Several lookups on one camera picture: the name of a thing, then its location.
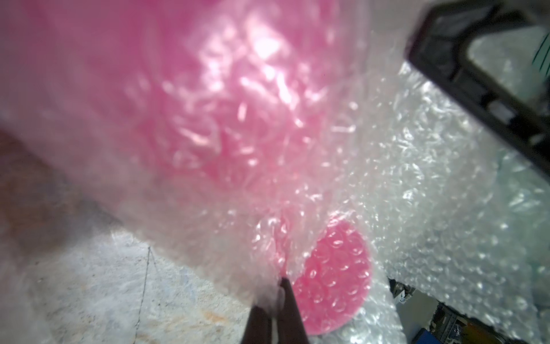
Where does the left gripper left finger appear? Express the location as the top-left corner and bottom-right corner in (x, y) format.
(241, 306), (273, 344)

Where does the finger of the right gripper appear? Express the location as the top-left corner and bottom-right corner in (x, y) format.
(407, 1), (549, 179)

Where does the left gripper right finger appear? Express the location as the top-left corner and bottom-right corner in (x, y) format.
(276, 278), (309, 344)

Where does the bubble wrap of magenta glass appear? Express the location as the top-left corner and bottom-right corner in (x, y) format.
(1, 1), (549, 343)

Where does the magenta wine glass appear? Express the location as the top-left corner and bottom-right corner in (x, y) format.
(1, 1), (369, 310)

